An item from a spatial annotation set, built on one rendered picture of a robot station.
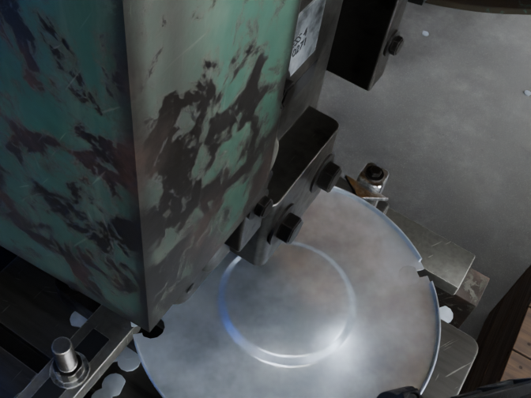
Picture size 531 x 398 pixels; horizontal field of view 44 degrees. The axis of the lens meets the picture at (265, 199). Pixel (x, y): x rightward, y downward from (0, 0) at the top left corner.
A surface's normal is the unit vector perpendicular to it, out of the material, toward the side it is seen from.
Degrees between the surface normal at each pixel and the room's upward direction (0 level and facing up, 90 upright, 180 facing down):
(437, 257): 0
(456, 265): 0
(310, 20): 90
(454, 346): 0
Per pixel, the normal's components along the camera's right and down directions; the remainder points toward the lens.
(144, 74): 0.84, 0.49
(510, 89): 0.11, -0.58
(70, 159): -0.54, 0.65
